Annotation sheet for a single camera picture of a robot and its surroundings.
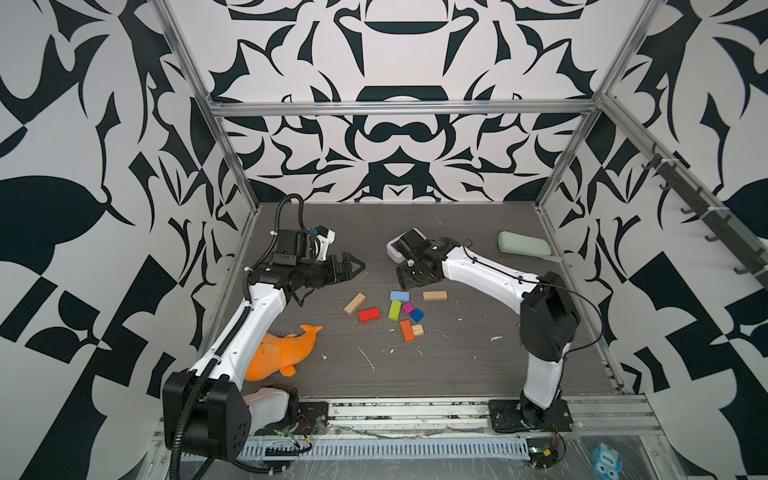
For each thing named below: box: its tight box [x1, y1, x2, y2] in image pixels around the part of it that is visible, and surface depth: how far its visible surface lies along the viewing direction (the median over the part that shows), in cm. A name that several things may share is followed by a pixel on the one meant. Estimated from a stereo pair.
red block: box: [358, 307, 381, 325], surface depth 93 cm
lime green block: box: [388, 300, 402, 321], surface depth 93 cm
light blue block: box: [390, 291, 410, 302], surface depth 96 cm
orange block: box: [400, 320, 416, 343], surface depth 89 cm
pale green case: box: [498, 230, 562, 262], surface depth 108 cm
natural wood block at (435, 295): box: [422, 290, 448, 301], surface depth 96 cm
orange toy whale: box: [245, 324, 323, 382], surface depth 81 cm
